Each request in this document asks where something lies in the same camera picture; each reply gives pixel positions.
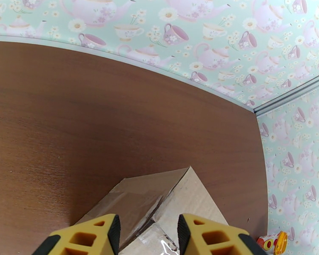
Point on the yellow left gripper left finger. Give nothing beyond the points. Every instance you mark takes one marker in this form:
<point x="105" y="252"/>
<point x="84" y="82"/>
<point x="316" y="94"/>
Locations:
<point x="114" y="235"/>

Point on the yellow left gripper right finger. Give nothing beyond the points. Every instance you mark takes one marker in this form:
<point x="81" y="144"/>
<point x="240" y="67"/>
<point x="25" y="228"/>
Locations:
<point x="183" y="235"/>

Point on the brown cardboard express box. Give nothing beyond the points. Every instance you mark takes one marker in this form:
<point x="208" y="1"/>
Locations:
<point x="154" y="193"/>

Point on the aluminium frame post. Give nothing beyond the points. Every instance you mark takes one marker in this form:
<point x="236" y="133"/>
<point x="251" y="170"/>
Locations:
<point x="292" y="93"/>

